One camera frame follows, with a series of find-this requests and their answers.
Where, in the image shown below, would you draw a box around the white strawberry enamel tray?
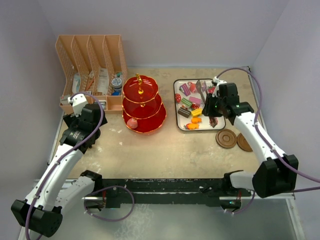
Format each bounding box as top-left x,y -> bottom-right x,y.
173,78 -> 226,132

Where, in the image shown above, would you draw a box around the metal serving tongs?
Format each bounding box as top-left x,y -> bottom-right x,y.
195,80 -> 218,128

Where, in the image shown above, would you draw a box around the pink heart cake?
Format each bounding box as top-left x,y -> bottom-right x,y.
188,82 -> 198,94

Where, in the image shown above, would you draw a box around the pink peach pastry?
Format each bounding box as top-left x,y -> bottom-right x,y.
126,118 -> 138,129

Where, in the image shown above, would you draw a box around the red three-tier cake stand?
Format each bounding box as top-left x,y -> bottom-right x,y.
122,73 -> 167,134

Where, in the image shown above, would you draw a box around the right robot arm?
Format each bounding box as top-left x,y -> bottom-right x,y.
202,79 -> 299,198

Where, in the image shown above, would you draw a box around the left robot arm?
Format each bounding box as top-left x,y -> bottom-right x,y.
11,103 -> 107,240

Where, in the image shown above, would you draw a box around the upper orange fish pastry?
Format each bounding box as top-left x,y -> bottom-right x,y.
191,117 -> 202,124

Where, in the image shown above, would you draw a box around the orange fish pastry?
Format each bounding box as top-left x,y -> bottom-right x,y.
191,117 -> 202,124
185,123 -> 199,130

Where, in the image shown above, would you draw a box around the pink striped cake slice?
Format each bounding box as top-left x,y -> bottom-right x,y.
189,96 -> 202,106

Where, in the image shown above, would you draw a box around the lower orange fish pastry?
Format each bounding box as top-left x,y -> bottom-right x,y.
185,123 -> 199,130

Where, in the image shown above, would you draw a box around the green striped cake slice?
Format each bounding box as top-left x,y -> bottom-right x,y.
180,97 -> 193,110

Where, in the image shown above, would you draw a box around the chocolate cake slice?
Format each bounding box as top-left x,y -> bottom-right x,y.
177,107 -> 191,118

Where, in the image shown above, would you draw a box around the small carton box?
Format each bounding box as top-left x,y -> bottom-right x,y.
59,94 -> 71,106

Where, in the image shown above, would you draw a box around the purple striped cake slice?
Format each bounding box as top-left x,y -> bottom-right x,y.
179,83 -> 191,97

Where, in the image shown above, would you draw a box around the left brown round coaster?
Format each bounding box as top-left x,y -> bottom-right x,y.
215,129 -> 237,149

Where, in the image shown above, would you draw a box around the brown round coaster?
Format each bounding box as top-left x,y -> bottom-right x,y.
215,129 -> 237,149
237,133 -> 253,152

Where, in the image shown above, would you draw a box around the right brown round coaster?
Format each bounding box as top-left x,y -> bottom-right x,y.
237,133 -> 253,152

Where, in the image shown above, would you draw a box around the white blue tube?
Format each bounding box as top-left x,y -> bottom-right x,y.
71,72 -> 81,94

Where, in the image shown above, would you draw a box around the peach desk file organizer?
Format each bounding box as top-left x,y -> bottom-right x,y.
55,35 -> 128,114

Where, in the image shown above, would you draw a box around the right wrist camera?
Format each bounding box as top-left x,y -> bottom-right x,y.
212,76 -> 227,86

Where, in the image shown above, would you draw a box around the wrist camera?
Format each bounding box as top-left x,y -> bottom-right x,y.
67,93 -> 88,117
212,76 -> 227,86

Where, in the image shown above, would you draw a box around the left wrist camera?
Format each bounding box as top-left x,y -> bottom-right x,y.
67,93 -> 88,117

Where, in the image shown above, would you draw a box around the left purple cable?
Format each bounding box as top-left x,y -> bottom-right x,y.
24,92 -> 105,240

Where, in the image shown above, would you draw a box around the purple cable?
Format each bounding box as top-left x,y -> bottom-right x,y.
24,92 -> 105,240
216,67 -> 320,193

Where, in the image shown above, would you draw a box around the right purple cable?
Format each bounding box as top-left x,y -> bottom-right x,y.
216,67 -> 320,193

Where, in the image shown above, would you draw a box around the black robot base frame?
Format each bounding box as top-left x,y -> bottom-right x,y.
81,170 -> 251,209

